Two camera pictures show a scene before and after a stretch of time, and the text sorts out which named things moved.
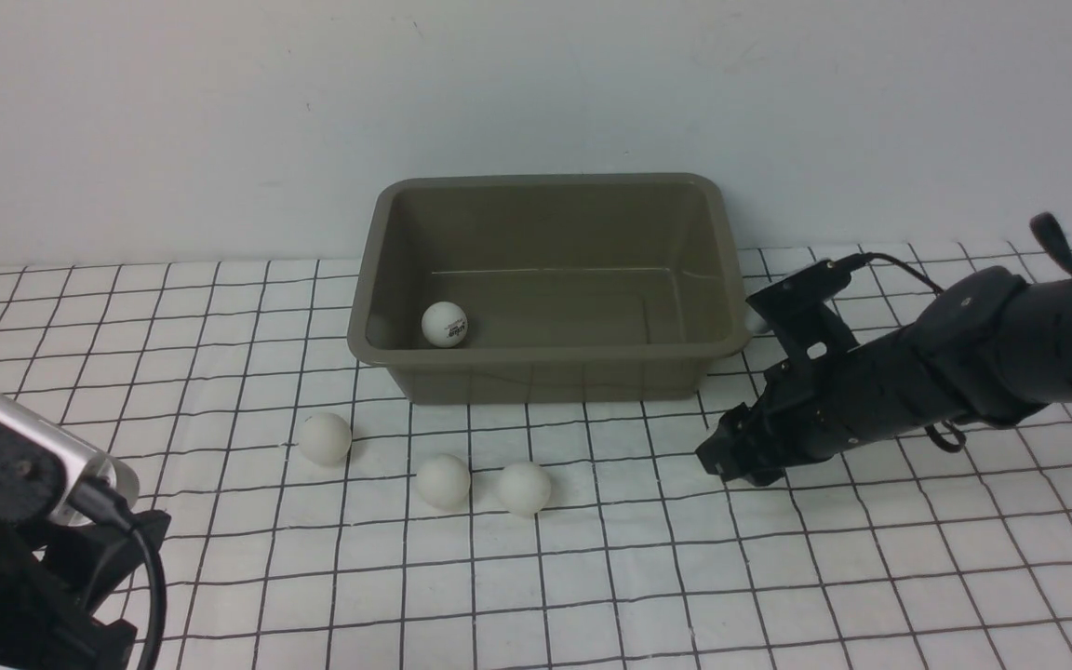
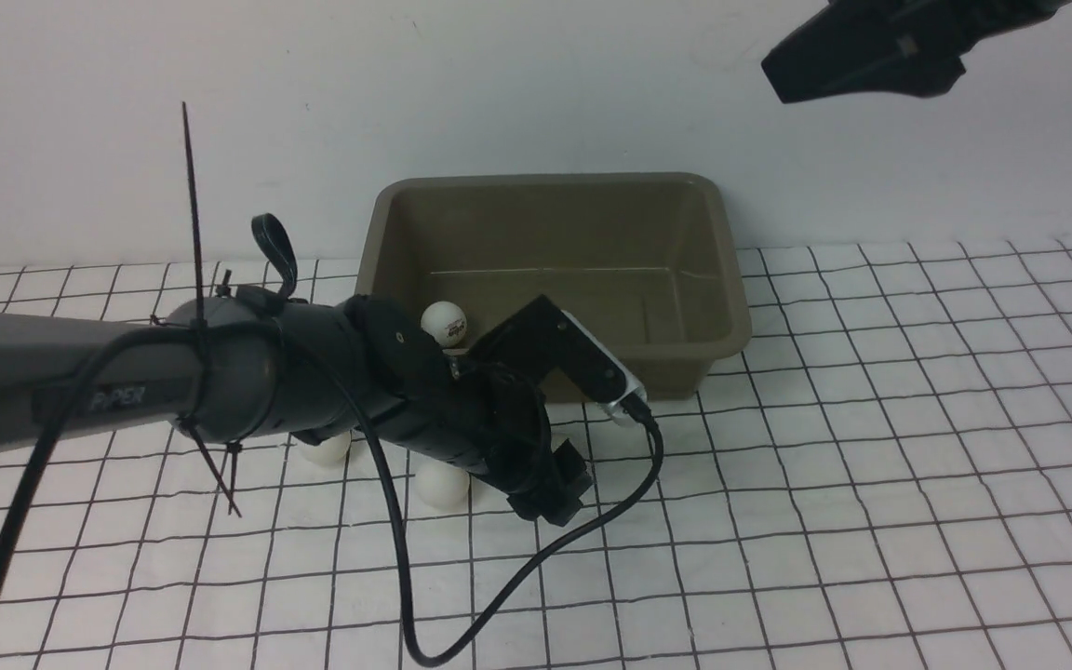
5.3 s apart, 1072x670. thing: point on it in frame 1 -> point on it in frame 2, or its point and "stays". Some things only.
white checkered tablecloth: x=318 y=517 stays
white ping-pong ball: x=325 y=438 stays
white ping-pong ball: x=443 y=481 stays
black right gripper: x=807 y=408 -> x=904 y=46
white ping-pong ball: x=444 y=324 stays
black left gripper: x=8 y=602 -> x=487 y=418
